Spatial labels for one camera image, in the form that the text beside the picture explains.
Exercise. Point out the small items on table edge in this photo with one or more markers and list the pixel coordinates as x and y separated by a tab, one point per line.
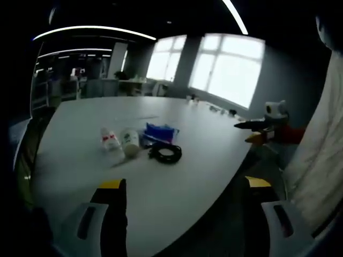
211	105

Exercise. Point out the blue plastic packet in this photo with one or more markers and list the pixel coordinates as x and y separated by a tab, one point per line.
158	135

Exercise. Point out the curved ceiling light strip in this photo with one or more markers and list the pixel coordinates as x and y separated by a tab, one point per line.
91	30
237	14

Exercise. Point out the person's white clothing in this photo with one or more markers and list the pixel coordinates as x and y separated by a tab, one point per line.
316	150

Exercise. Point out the clear bottle with red label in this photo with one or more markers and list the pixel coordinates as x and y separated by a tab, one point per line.
110	146

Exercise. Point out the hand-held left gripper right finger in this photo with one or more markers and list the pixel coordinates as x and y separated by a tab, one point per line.
268	214

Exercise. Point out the white table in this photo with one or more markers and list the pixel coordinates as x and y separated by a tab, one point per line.
166	171

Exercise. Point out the narrow bright window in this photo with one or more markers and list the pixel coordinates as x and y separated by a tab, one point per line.
166	59

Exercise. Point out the dark potted plant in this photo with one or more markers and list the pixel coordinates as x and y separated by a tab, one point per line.
120	75

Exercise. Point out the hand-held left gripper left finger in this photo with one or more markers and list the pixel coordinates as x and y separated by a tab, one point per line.
112	214

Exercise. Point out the white paper cup green print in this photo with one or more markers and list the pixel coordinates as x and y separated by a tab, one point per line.
130	143

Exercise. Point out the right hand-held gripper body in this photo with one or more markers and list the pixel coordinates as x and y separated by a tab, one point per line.
275	109

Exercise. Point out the white low shelf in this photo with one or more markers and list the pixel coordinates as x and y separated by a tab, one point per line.
136	87

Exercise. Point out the large bright window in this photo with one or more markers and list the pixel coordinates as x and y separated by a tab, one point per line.
227	69

